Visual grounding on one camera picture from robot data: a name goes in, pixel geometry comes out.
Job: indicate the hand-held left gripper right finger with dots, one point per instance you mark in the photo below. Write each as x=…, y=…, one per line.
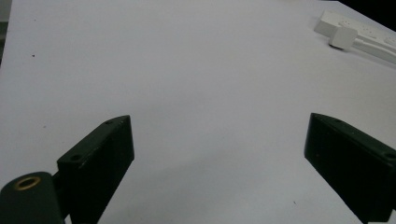
x=351, y=161

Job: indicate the white power strip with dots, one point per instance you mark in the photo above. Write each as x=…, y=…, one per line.
x=367, y=32

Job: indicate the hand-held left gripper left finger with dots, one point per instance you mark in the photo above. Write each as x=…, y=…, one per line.
x=93, y=168

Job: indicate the white plug adapter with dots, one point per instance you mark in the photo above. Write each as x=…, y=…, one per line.
x=343, y=37

